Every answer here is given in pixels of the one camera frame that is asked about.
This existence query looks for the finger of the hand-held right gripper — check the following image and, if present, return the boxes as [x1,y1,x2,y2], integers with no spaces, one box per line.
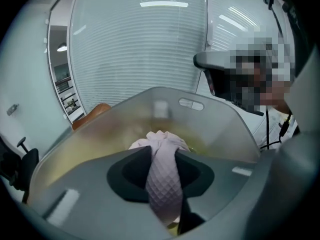
[193,50,251,104]

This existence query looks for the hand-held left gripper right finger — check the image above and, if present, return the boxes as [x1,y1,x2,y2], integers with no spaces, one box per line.
[175,150,261,223]

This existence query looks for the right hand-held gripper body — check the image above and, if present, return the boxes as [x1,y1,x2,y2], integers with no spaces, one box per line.
[228,31,296,105]

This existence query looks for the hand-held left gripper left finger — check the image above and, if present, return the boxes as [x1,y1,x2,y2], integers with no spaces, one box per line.
[29,145,167,240]

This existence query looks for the pink clothes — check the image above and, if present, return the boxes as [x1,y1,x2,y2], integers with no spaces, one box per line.
[128,130,191,232]

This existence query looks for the clear plastic container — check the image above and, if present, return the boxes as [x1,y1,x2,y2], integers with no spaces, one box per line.
[26,86,262,205]

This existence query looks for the black office chair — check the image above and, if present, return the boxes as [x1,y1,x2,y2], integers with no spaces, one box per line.
[0,136,40,205]

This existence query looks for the white venetian blinds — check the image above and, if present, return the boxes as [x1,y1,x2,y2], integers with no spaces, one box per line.
[69,0,291,111]

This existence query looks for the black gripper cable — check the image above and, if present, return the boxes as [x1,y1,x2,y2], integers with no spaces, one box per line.
[259,106,294,151]

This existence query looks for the small metal wall bracket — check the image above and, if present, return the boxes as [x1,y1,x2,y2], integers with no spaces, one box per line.
[6,103,20,116]

